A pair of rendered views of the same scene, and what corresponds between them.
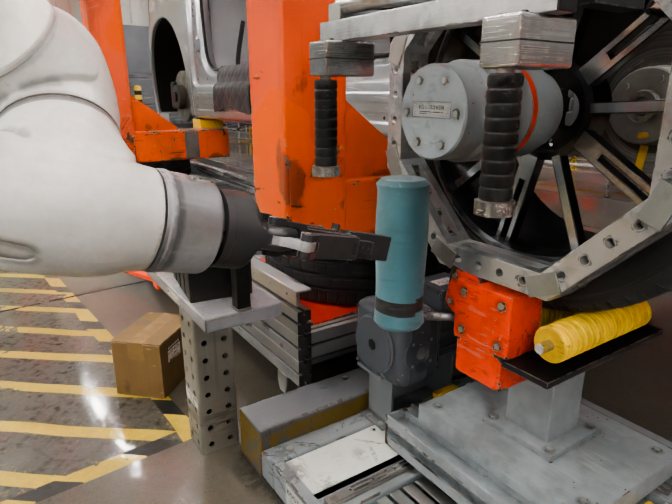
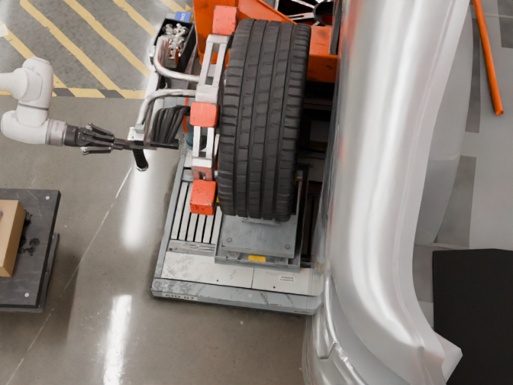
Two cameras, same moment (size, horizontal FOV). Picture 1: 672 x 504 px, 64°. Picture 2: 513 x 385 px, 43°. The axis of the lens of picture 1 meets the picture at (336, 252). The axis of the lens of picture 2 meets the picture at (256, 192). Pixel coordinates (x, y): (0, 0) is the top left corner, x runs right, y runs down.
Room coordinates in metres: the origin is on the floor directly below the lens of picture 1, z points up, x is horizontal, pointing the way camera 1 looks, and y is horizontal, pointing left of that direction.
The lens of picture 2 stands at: (-0.06, -1.21, 2.66)
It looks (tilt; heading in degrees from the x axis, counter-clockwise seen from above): 61 degrees down; 40
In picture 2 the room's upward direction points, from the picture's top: 1 degrees clockwise
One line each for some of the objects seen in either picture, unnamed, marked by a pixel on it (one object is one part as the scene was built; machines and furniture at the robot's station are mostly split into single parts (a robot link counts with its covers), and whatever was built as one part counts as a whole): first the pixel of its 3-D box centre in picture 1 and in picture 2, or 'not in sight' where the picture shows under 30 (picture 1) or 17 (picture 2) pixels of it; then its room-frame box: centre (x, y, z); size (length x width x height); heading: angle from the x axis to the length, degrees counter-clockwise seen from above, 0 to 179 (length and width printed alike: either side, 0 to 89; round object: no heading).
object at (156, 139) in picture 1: (178, 127); not in sight; (3.04, 0.88, 0.69); 0.52 x 0.17 x 0.35; 124
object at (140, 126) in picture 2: not in sight; (169, 103); (0.69, -0.23, 1.03); 0.19 x 0.18 x 0.11; 124
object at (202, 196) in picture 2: not in sight; (203, 197); (0.58, -0.45, 0.85); 0.09 x 0.08 x 0.07; 34
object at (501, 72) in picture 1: (500, 141); (139, 154); (0.57, -0.17, 0.83); 0.04 x 0.04 x 0.16
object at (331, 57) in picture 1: (341, 58); (163, 56); (0.87, -0.01, 0.93); 0.09 x 0.05 x 0.05; 124
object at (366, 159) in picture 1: (409, 164); (304, 37); (1.43, -0.20, 0.69); 0.52 x 0.17 x 0.35; 124
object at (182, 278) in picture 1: (209, 257); (173, 45); (1.16, 0.29, 0.51); 0.20 x 0.14 x 0.13; 26
